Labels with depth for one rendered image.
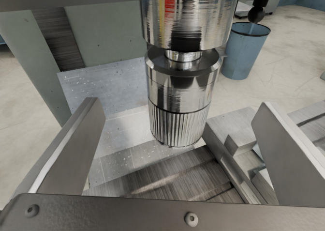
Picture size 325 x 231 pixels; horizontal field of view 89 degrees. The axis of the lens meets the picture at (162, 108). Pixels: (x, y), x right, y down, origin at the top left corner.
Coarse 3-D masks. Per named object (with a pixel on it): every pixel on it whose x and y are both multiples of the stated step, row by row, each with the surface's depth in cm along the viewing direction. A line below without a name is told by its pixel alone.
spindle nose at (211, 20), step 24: (144, 0) 7; (168, 0) 6; (192, 0) 6; (216, 0) 6; (144, 24) 8; (168, 24) 7; (192, 24) 7; (216, 24) 7; (168, 48) 8; (192, 48) 7
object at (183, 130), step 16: (160, 96) 10; (176, 96) 10; (192, 96) 10; (208, 96) 10; (160, 112) 11; (176, 112) 10; (192, 112) 11; (160, 128) 12; (176, 128) 11; (192, 128) 12; (176, 144) 13; (192, 144) 13
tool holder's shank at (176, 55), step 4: (164, 52) 10; (168, 52) 9; (172, 52) 9; (176, 52) 9; (180, 52) 9; (184, 52) 9; (188, 52) 9; (192, 52) 9; (196, 52) 9; (200, 52) 9; (168, 56) 9; (172, 56) 9; (176, 56) 9; (180, 56) 9; (184, 56) 9; (188, 56) 9; (192, 56) 9; (196, 56) 9; (176, 60) 9; (180, 60) 9; (184, 60) 9; (188, 60) 9
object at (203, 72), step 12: (156, 48) 11; (156, 60) 9; (168, 60) 9; (192, 60) 9; (204, 60) 9; (216, 60) 9; (156, 72) 9; (168, 72) 9; (180, 72) 9; (192, 72) 9; (204, 72) 9; (216, 72) 9; (168, 84) 9; (180, 84) 9; (192, 84) 9; (204, 84) 9
